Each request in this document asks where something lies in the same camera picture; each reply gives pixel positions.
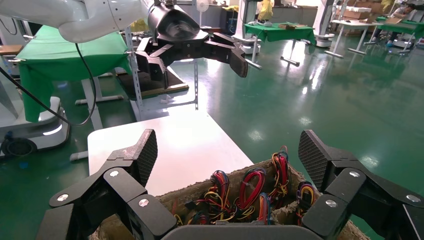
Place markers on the green tablecloth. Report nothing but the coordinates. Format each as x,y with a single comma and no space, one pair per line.
281,34
404,28
66,53

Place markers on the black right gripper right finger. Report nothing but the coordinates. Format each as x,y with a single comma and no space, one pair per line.
348,188

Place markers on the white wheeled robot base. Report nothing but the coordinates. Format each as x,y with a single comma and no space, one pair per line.
30,129

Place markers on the white table frame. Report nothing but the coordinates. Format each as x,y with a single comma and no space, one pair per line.
86,96
254,64

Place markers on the stacked cardboard boxes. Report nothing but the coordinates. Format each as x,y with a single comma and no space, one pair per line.
356,15

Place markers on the white table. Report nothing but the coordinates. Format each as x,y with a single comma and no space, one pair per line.
354,23

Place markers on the black board with wooden edge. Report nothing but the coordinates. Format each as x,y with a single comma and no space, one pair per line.
124,82

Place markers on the seated person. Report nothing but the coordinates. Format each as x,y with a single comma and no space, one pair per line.
402,11

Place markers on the person in yellow jacket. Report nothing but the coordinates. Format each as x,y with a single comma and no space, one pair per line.
265,11

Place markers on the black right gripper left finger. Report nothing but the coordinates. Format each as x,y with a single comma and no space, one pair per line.
126,185

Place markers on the perforated metal rack frame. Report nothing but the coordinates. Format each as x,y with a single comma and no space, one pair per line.
136,89

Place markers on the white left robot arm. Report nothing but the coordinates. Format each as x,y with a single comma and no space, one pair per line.
82,16

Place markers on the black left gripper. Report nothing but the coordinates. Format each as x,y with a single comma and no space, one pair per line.
172,23

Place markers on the white standing fan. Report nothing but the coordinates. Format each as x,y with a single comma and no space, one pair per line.
202,5

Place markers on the brown cardboard divider box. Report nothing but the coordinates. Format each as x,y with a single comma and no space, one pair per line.
185,193

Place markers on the wooden table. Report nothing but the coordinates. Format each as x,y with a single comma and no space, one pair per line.
10,49

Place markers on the flat cardboard piece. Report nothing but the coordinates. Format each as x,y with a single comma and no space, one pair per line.
286,26

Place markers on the white wheeled robot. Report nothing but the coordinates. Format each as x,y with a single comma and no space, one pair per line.
323,20
245,13

